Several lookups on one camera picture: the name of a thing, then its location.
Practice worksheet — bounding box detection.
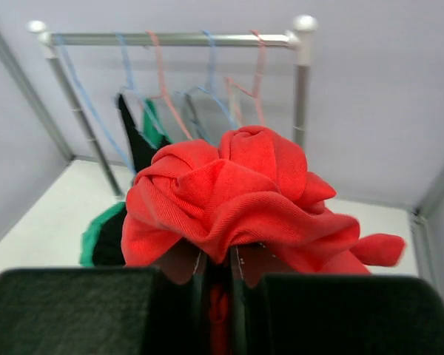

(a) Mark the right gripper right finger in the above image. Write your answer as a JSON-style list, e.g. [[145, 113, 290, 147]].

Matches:
[[230, 245, 444, 354]]

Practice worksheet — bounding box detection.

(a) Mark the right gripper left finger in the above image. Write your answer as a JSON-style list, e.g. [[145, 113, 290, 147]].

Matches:
[[0, 242, 208, 354]]

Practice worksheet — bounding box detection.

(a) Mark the black tank top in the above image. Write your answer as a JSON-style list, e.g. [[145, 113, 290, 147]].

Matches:
[[92, 92, 172, 268]]

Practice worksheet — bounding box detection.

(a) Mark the red tank top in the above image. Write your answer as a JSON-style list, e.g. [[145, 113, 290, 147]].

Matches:
[[120, 125, 407, 355]]

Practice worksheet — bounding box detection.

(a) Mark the green tank top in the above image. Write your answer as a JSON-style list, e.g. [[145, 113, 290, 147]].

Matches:
[[78, 98, 171, 268]]

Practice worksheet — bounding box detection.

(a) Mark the pink hanger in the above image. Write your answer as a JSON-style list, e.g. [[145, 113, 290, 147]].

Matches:
[[146, 31, 193, 141], [224, 30, 266, 126]]

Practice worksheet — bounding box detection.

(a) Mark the blue hanger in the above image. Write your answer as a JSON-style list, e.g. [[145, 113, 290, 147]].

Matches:
[[56, 34, 136, 175], [176, 30, 236, 129], [115, 33, 166, 148]]

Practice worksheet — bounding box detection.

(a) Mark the white clothes rack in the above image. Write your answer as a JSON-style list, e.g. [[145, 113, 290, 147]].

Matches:
[[27, 15, 318, 199]]

